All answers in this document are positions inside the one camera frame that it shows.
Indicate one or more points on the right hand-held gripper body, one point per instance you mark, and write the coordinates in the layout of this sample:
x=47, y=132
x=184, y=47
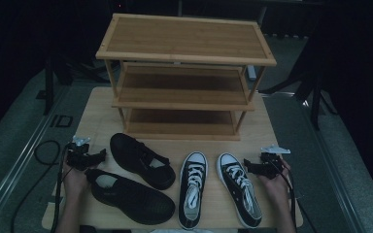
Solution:
x=272, y=166

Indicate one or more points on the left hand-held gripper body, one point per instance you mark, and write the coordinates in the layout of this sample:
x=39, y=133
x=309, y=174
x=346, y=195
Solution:
x=77, y=157

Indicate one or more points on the black white canvas sneaker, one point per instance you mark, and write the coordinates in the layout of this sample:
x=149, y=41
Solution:
x=192, y=194
x=239, y=191

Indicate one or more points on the black shoe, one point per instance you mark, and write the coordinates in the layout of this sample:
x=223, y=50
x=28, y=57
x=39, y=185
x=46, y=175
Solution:
x=132, y=155
x=136, y=200

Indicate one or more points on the wooden shoe rack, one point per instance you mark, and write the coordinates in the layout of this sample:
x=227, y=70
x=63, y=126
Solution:
x=184, y=39

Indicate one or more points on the person's right hand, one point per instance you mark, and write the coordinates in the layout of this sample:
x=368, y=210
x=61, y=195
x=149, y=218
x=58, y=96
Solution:
x=280, y=189

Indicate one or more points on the person's left hand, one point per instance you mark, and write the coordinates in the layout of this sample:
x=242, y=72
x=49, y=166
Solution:
x=75, y=182

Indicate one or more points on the dark rounded object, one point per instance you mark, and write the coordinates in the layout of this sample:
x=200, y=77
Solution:
x=88, y=229

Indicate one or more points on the small white block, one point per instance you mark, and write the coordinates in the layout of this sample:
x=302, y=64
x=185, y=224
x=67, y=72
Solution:
x=251, y=73

